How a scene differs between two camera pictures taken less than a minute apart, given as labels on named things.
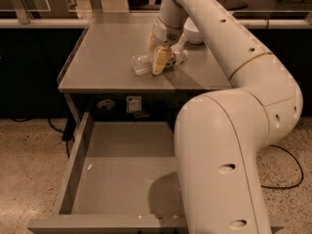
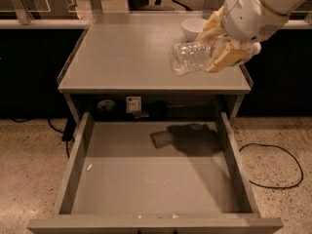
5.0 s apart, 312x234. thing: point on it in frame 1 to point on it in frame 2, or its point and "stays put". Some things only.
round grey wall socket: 106,104 stays put
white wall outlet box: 133,103 stays put
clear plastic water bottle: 143,63 to 192,58
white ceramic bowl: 191,31 stays put
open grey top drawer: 121,178 stays put
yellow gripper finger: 162,58 to 228,57
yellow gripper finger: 151,42 to 212,25
